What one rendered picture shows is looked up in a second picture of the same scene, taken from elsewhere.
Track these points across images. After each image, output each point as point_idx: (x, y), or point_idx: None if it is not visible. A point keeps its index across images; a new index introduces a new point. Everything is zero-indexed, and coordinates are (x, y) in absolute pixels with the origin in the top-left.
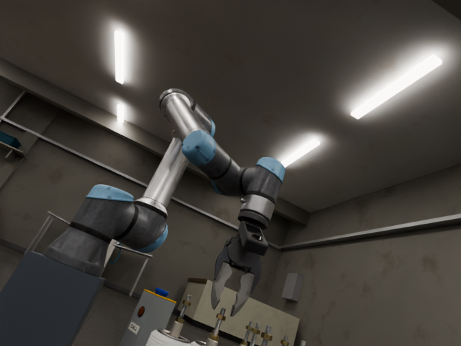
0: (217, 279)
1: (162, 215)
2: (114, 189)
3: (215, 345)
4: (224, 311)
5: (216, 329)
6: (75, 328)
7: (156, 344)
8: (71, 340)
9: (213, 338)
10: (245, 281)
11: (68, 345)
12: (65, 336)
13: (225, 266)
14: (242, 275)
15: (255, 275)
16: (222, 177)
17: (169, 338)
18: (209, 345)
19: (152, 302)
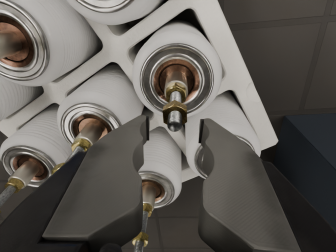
0: (252, 161)
1: None
2: None
3: (169, 80)
4: (171, 118)
5: (177, 96)
6: (335, 168)
7: (249, 126)
8: (317, 171)
9: (179, 84)
10: (112, 183)
11: (319, 158)
12: (335, 160)
13: (267, 228)
14: (134, 206)
15: (34, 232)
16: None
17: (237, 131)
18: (182, 78)
19: None
